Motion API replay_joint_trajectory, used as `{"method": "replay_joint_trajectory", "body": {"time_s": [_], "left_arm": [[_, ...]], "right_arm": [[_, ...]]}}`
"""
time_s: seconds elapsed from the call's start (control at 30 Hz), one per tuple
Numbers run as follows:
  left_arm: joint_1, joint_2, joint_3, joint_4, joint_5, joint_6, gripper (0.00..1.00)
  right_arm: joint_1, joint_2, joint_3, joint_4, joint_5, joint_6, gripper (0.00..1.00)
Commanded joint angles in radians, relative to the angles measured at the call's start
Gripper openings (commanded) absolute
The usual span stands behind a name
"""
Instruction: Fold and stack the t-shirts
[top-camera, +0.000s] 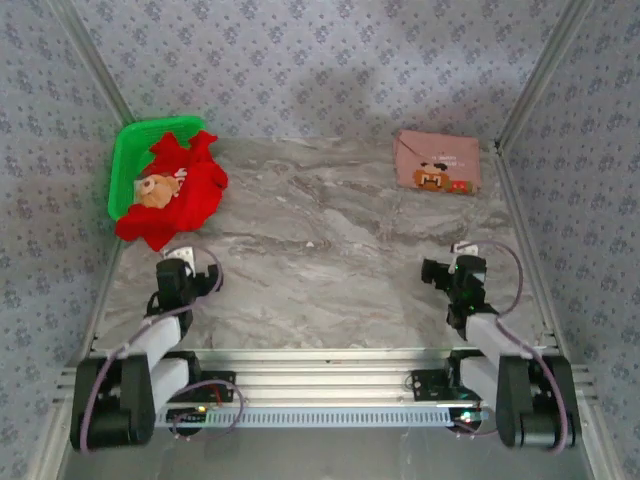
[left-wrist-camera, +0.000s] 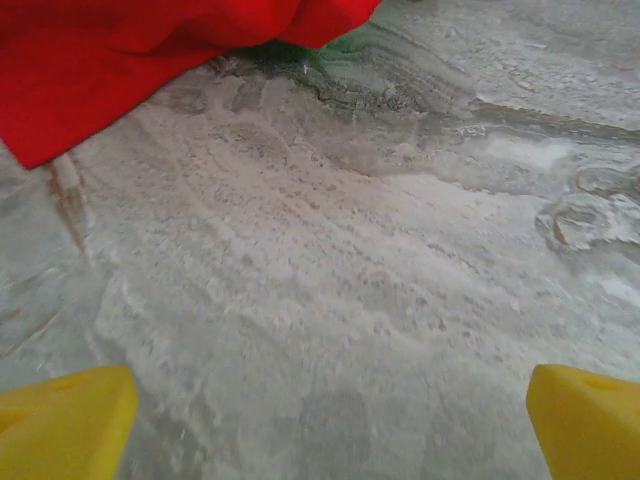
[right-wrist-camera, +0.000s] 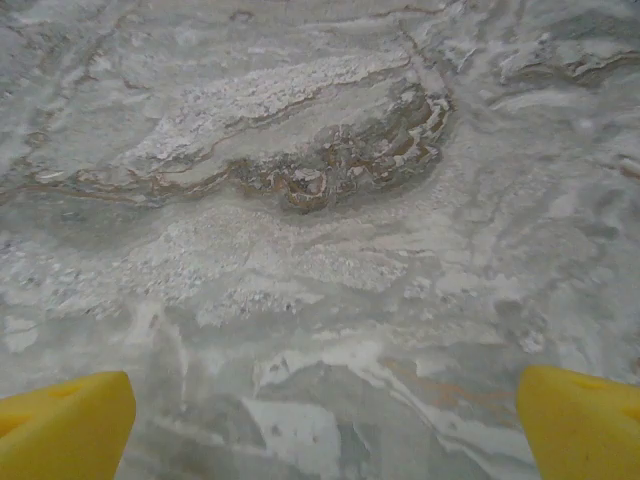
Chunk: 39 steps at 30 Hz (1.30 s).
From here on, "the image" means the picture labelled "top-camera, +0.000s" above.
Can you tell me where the red t-shirt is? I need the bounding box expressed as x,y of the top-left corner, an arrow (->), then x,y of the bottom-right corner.
114,130 -> 230,252

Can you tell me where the folded pink printed t-shirt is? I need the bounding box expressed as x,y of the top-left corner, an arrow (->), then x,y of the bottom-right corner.
393,129 -> 482,197

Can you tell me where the small circuit board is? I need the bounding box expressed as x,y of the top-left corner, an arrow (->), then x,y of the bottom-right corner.
449,407 -> 489,434
167,407 -> 209,434

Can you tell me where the green plastic basket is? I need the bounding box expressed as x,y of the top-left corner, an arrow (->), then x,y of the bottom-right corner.
108,115 -> 207,222

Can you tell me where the floral patterned backdrop cloth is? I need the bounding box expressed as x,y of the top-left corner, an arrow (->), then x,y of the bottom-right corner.
0,0 -> 640,480

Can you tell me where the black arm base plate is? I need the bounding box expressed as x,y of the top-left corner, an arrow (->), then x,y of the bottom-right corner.
187,370 -> 237,402
410,368 -> 464,401

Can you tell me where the short purple looped cable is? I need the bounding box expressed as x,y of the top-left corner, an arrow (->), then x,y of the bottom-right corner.
169,379 -> 246,444
452,419 -> 501,442

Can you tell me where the aluminium rail frame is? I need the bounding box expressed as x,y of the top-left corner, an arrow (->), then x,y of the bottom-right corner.
58,344 -> 597,404

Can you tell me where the grey slotted cable duct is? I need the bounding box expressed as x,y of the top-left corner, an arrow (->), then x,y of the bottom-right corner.
149,405 -> 494,430

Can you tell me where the aluminium frame post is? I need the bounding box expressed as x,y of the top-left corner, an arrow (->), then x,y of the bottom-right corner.
494,0 -> 596,146
49,0 -> 134,126

